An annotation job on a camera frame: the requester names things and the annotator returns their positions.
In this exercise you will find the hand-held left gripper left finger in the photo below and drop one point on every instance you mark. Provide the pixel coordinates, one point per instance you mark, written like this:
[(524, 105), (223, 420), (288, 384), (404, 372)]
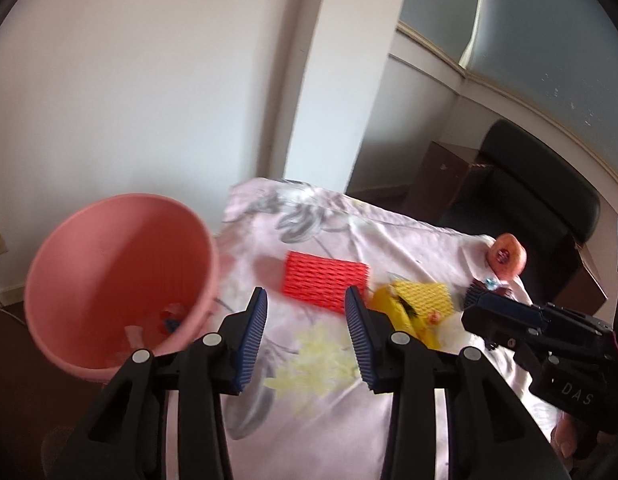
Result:
[(251, 347)]

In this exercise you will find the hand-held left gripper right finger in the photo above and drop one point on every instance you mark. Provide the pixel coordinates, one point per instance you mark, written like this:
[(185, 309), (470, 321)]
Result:
[(361, 345)]

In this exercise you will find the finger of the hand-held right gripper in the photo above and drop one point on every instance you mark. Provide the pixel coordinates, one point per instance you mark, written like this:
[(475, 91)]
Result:
[(509, 307), (539, 361)]

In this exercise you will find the maroon white wrapper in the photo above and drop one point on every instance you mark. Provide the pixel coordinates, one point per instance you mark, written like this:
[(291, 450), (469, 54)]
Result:
[(493, 284)]

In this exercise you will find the black foam fruit net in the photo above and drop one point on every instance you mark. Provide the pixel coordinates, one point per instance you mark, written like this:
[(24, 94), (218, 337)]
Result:
[(471, 296)]

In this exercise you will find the red foam fruit net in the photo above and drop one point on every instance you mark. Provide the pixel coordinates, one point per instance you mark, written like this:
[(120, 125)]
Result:
[(324, 280)]

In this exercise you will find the pink plastic bucket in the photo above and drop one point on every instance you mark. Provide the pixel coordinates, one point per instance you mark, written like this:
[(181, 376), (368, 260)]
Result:
[(114, 270)]

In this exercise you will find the person's right hand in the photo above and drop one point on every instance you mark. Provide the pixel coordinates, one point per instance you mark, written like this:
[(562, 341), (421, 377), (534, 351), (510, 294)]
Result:
[(561, 437)]

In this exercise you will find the red apple with sticker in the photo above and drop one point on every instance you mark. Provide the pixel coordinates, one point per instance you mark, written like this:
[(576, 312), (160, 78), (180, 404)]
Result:
[(506, 255)]

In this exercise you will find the pink floral cloth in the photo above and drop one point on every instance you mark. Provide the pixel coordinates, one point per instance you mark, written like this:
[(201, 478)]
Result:
[(309, 440)]

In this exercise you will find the black armchair with wooden arms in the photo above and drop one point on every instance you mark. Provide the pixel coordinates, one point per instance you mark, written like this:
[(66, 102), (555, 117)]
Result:
[(539, 195)]

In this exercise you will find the large window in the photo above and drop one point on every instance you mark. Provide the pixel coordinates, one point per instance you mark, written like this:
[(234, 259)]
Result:
[(539, 20)]

